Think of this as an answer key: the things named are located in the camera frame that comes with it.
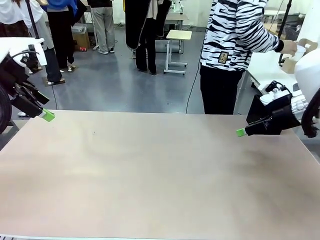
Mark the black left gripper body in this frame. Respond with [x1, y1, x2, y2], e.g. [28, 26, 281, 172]
[0, 53, 29, 101]

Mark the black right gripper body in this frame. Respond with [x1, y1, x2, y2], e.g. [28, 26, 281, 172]
[267, 103, 302, 136]

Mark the person's left forearm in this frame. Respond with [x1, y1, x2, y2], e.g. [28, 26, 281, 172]
[257, 23, 286, 54]

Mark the person's left hand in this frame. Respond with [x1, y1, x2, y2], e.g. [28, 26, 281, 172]
[281, 39, 300, 56]

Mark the stack of white lids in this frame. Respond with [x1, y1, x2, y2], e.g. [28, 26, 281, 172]
[259, 93, 272, 105]

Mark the small white side table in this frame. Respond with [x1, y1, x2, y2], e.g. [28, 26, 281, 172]
[0, 36, 45, 55]

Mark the bystander in grey skirt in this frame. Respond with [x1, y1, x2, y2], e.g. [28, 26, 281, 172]
[21, 0, 66, 86]

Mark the large white side table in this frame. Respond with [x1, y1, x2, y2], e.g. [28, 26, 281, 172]
[246, 51, 301, 95]

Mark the thin black stand pole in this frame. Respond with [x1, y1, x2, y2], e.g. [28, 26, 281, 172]
[24, 0, 42, 41]

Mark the bystander in white blouse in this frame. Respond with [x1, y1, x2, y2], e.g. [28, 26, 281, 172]
[0, 0, 31, 39]

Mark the bystander in blue top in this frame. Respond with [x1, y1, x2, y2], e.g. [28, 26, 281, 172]
[44, 0, 88, 74]

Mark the background cardboard box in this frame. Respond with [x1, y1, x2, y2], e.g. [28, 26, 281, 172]
[71, 25, 91, 51]

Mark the black mesh chair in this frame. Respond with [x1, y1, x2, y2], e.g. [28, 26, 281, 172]
[283, 24, 305, 41]

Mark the light wood tabletop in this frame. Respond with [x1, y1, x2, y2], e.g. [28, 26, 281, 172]
[261, 22, 286, 34]

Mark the bystander in grey trousers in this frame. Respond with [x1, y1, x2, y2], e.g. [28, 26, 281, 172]
[86, 0, 116, 55]

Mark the person in zebra hoodie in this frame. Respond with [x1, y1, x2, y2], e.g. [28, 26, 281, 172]
[199, 0, 286, 116]

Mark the thick black stand pole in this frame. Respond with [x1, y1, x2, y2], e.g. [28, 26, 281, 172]
[278, 0, 293, 68]

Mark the small beige rolling table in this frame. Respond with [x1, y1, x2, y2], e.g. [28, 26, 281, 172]
[163, 29, 193, 76]

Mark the bystander in black coat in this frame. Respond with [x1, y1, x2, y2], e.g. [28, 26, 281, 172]
[124, 0, 172, 76]

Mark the right arm black cable sleeve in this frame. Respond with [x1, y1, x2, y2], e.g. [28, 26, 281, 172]
[301, 88, 320, 139]

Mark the arm black cable sleeve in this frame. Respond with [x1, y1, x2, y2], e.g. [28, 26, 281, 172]
[0, 82, 13, 135]
[301, 88, 320, 139]

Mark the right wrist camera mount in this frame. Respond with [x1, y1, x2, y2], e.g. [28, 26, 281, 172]
[264, 79, 294, 101]

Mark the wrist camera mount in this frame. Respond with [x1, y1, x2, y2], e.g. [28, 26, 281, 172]
[21, 38, 49, 70]
[264, 79, 294, 101]

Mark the left arm black cable sleeve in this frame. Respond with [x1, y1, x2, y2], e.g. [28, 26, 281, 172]
[0, 82, 13, 135]

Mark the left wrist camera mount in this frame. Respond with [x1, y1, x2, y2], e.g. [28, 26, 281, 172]
[21, 38, 49, 70]

